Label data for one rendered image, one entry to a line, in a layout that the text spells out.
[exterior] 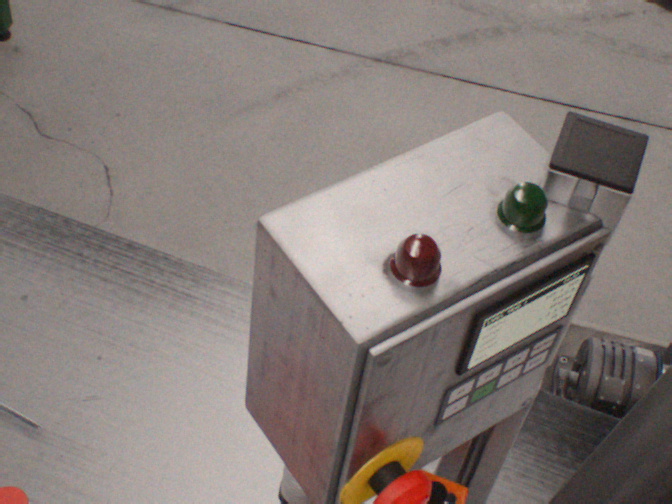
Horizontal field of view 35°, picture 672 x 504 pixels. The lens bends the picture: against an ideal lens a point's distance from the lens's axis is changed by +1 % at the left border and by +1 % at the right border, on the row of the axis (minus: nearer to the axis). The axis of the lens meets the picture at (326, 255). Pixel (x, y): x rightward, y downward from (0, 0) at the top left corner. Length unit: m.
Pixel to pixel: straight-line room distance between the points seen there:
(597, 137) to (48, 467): 0.78
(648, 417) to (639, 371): 1.33
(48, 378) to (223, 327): 0.21
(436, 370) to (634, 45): 2.69
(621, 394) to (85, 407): 0.97
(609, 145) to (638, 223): 2.12
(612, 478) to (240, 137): 2.19
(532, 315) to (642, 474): 0.10
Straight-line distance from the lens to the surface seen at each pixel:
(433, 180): 0.57
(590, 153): 0.57
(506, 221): 0.55
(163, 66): 2.86
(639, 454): 0.55
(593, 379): 1.86
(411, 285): 0.51
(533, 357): 0.65
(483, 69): 2.98
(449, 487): 0.79
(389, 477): 0.62
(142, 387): 1.24
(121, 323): 1.29
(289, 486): 0.86
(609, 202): 0.57
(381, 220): 0.54
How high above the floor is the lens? 1.88
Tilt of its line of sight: 51 degrees down
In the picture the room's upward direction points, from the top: 9 degrees clockwise
